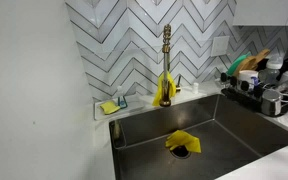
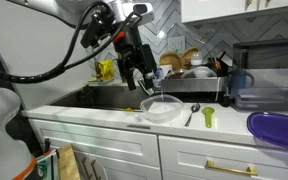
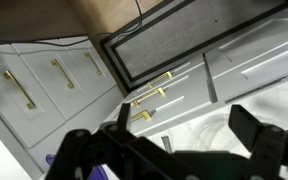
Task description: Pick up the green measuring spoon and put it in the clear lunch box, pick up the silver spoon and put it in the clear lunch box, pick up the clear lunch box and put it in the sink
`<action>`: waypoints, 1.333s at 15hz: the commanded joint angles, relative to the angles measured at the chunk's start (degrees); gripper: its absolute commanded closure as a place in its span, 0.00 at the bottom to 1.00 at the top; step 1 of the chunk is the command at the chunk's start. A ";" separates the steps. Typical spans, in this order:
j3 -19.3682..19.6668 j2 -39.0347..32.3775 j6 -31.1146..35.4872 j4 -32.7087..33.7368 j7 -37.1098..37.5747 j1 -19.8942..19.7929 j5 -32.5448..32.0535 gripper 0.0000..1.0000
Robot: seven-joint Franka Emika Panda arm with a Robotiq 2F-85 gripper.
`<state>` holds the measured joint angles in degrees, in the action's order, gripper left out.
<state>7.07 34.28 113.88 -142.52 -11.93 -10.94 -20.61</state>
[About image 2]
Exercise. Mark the yellow glove on faucet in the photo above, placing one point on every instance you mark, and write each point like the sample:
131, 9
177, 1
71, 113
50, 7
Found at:
105, 70

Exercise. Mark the clear plastic lunch box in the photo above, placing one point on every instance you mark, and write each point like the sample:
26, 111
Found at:
161, 108

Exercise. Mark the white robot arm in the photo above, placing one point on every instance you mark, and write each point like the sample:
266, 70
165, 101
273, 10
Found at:
97, 24

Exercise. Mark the white wall outlet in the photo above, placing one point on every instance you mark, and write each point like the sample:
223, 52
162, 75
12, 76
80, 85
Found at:
176, 44

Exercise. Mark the yellow glove in sink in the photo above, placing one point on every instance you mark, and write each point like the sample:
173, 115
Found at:
128, 109

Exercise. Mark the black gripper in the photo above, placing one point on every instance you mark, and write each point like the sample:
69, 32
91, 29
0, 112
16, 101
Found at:
133, 54

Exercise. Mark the black appliance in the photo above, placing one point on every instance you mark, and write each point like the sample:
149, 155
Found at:
260, 64

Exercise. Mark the clear storage container stack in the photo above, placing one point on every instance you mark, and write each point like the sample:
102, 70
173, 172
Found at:
262, 99

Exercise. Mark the white baby bottle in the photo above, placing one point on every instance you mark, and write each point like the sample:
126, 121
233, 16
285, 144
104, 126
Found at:
196, 59

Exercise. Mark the wooden cutting board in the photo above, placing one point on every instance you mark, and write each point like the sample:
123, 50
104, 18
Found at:
171, 58

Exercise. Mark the metal spoon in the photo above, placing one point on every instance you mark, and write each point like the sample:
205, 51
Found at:
194, 108

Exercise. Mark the white upper cabinet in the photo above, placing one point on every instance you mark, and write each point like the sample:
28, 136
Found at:
196, 11

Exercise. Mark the green measuring spoon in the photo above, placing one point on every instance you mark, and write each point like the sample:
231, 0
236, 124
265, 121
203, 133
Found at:
208, 111

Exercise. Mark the purple container lid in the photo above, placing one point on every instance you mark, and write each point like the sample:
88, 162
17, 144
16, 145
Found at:
269, 127

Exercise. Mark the stainless steel sink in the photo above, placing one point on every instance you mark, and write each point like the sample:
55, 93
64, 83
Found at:
120, 97

